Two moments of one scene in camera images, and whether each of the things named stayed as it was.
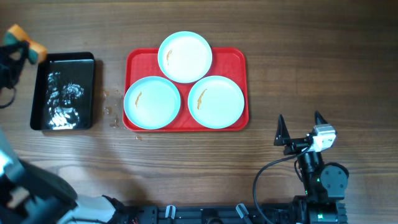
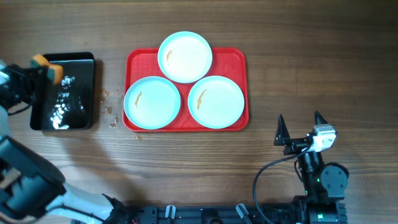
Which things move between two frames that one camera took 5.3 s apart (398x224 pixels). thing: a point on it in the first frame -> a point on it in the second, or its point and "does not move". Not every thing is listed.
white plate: (216, 102) does not move
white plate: (152, 102) does not move
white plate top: (185, 56) does not move
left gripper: (12, 68) -> (30, 79)
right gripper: (283, 138) does not move
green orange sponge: (36, 53) -> (55, 72)
